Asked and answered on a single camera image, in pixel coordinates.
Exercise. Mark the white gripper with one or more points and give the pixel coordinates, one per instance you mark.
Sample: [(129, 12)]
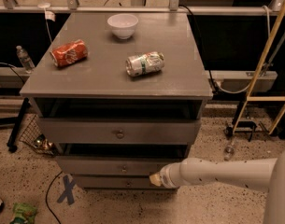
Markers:
[(165, 176)]

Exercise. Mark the grey top drawer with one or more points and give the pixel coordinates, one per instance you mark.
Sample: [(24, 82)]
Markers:
[(104, 132)]

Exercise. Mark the clear plastic water bottle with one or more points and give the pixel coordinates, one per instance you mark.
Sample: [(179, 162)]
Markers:
[(25, 59)]

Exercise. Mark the black stand leg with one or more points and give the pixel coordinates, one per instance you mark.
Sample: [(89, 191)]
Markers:
[(11, 141)]

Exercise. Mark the wire mesh waste basket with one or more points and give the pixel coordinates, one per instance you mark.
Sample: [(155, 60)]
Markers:
[(36, 140)]

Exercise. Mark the crushed green silver can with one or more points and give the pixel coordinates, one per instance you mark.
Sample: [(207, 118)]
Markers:
[(139, 65)]

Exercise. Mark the metal guard rail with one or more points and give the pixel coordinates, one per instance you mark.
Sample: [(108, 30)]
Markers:
[(135, 3)]

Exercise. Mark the plastic bottle on floor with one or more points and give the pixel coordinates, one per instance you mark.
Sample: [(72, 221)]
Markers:
[(229, 150)]

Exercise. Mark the green snack bag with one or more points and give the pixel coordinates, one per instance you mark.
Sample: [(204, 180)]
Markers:
[(23, 213)]

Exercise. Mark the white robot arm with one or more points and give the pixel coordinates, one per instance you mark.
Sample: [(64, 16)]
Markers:
[(266, 175)]

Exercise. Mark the white ceramic bowl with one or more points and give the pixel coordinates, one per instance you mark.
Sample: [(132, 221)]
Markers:
[(122, 25)]

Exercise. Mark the grey bottom drawer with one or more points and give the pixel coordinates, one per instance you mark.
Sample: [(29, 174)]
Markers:
[(114, 182)]

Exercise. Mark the yellow wooden frame cart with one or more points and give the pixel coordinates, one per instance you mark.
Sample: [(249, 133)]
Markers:
[(263, 62)]

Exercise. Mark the crushed red soda can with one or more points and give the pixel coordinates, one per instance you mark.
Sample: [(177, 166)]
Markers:
[(69, 53)]

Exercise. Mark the grey drawer cabinet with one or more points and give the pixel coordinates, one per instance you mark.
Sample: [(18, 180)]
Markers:
[(99, 88)]

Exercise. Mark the grey drawer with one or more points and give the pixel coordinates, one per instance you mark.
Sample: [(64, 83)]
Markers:
[(114, 182), (104, 132), (84, 165)]

